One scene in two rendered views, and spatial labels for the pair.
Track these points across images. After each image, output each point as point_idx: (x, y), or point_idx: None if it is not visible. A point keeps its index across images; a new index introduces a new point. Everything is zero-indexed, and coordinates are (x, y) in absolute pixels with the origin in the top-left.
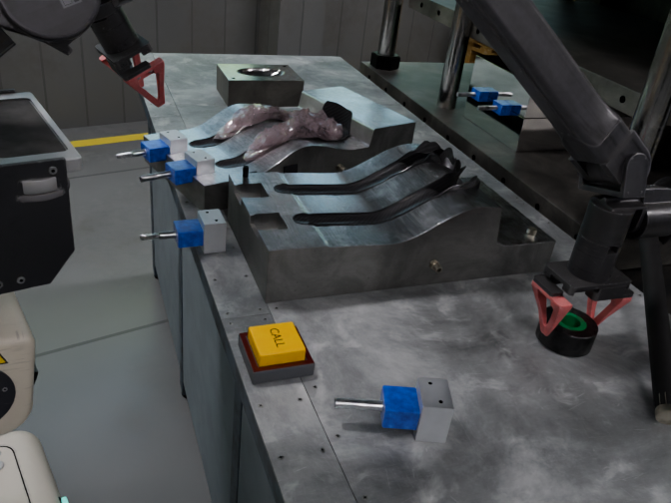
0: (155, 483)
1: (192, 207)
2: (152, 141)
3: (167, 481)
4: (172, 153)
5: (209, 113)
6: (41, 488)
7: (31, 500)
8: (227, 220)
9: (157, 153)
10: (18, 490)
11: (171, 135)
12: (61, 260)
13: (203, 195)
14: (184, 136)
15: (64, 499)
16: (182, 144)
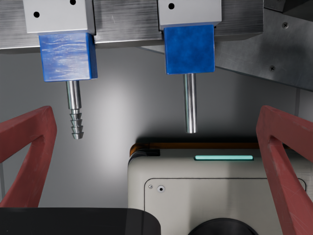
0: (149, 80)
1: (215, 48)
2: (49, 57)
3: (151, 73)
4: (94, 30)
5: None
6: (190, 170)
7: (197, 177)
8: (280, 13)
9: (92, 62)
10: (186, 182)
11: (56, 14)
12: None
13: (252, 36)
14: None
15: (198, 157)
16: (88, 1)
